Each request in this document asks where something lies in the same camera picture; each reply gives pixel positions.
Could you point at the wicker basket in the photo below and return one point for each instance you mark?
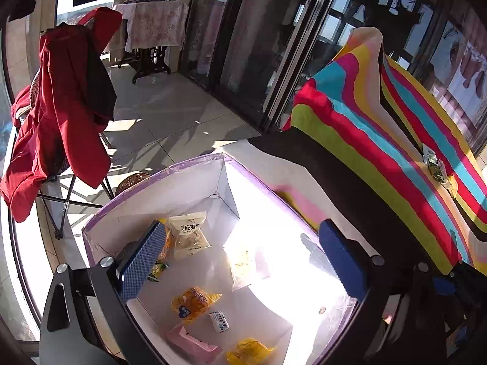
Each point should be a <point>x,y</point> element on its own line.
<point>133,180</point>

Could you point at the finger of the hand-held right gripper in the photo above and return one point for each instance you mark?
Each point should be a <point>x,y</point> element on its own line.
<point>443,286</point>

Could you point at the hanging pale laundry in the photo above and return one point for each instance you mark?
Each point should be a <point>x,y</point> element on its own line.
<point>470,72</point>

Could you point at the cream plain snack packet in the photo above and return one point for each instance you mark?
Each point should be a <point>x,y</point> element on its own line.
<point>243,266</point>

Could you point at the dark framed glass door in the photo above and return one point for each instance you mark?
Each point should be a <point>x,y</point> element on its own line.
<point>243,45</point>

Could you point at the purple rimmed white storage box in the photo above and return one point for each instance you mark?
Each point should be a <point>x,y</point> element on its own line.
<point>114,220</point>

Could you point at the striped colourful blanket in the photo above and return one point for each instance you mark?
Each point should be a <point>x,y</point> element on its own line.
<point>342,102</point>

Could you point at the folding chair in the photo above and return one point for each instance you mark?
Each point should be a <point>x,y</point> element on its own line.
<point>35,87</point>

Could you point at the pink snack packet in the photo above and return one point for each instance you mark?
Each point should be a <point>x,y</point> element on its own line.
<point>190,344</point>

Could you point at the red jacket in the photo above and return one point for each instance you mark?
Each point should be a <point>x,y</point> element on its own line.
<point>61,121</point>

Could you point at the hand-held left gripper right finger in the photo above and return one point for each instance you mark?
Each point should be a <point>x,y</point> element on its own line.
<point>342,258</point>

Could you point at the black sewing machine stand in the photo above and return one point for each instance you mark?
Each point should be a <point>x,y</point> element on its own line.
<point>146,61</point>

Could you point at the yellow snack packet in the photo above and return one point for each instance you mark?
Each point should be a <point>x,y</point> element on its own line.
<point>249,351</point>
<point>194,302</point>
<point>452,186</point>

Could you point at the blue white snack packet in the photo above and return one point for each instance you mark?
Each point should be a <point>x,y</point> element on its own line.
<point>218,321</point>

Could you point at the cream printed snack packet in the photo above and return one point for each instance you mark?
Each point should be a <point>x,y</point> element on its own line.
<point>188,235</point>

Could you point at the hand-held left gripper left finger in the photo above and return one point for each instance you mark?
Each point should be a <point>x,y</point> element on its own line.
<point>142,260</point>

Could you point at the orange clear snack packet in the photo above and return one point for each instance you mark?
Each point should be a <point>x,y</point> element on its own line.
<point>167,241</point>

